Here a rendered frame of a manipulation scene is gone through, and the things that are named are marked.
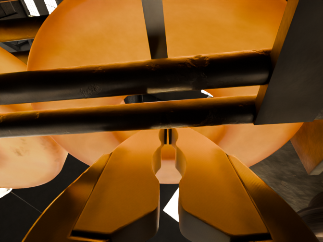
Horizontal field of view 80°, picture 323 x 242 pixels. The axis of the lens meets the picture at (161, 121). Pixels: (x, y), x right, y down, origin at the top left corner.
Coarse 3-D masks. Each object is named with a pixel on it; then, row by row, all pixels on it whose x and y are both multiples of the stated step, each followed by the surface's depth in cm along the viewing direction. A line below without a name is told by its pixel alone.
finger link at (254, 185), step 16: (240, 160) 9; (240, 176) 8; (256, 176) 8; (256, 192) 7; (272, 192) 7; (256, 208) 7; (272, 208) 7; (288, 208) 7; (272, 224) 6; (288, 224) 6; (304, 224) 6; (240, 240) 6; (256, 240) 6; (272, 240) 6; (288, 240) 6; (304, 240) 6
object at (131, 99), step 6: (18, 0) 640; (12, 6) 626; (18, 6) 647; (18, 12) 654; (24, 12) 667; (0, 42) 958; (6, 42) 948; (30, 42) 720; (6, 48) 964; (12, 48) 905; (18, 48) 905; (132, 96) 526; (138, 96) 560; (132, 102) 546; (138, 102) 575
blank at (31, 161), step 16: (0, 48) 11; (0, 64) 11; (16, 64) 11; (0, 112) 11; (0, 144) 13; (16, 144) 13; (32, 144) 13; (48, 144) 13; (0, 160) 14; (16, 160) 14; (32, 160) 14; (48, 160) 14; (64, 160) 16; (0, 176) 16; (16, 176) 16; (32, 176) 16; (48, 176) 16
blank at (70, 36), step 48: (96, 0) 6; (144, 0) 6; (192, 0) 6; (240, 0) 6; (48, 48) 8; (96, 48) 8; (144, 48) 8; (192, 48) 8; (240, 48) 8; (96, 144) 13; (240, 144) 12
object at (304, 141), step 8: (320, 120) 10; (304, 128) 11; (312, 128) 10; (320, 128) 10; (296, 136) 12; (304, 136) 11; (312, 136) 10; (320, 136) 10; (296, 144) 12; (304, 144) 11; (312, 144) 10; (320, 144) 10; (304, 152) 11; (312, 152) 10; (320, 152) 10; (304, 160) 11; (312, 160) 11; (320, 160) 10; (312, 168) 11; (320, 168) 10
